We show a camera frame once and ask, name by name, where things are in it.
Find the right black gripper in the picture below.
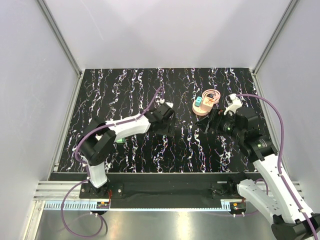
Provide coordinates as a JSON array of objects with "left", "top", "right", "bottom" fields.
[{"left": 194, "top": 107, "right": 245, "bottom": 141}]

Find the pink coiled cord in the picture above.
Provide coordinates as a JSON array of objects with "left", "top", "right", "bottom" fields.
[{"left": 201, "top": 89, "right": 221, "bottom": 104}]

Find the pink round power socket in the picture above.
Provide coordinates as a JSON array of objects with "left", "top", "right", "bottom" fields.
[{"left": 192, "top": 101, "right": 214, "bottom": 116}]

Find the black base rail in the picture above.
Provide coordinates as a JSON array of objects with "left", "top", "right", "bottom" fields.
[{"left": 79, "top": 172, "right": 260, "bottom": 211}]

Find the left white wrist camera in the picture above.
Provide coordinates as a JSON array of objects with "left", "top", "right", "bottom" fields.
[{"left": 159, "top": 99, "right": 174, "bottom": 109}]

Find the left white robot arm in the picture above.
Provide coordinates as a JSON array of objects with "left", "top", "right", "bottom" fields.
[{"left": 75, "top": 102, "right": 176, "bottom": 198}]

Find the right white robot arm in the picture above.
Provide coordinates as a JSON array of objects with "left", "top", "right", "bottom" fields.
[{"left": 196, "top": 107, "right": 320, "bottom": 240}]

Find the green plug adapter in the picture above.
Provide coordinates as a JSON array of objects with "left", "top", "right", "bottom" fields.
[{"left": 116, "top": 138, "right": 126, "bottom": 144}]

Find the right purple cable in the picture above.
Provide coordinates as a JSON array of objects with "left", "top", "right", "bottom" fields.
[{"left": 236, "top": 93, "right": 317, "bottom": 240}]

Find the white slotted cable duct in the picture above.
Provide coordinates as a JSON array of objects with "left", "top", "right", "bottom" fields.
[{"left": 44, "top": 200, "right": 110, "bottom": 211}]

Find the pink cube adapter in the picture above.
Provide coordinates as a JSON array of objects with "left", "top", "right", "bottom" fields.
[{"left": 200, "top": 96, "right": 215, "bottom": 112}]

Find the black marbled mat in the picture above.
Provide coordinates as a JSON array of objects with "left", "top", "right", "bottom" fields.
[{"left": 54, "top": 67, "right": 269, "bottom": 173}]

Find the teal USB charger plug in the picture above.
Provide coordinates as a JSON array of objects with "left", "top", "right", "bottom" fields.
[{"left": 194, "top": 96, "right": 202, "bottom": 107}]

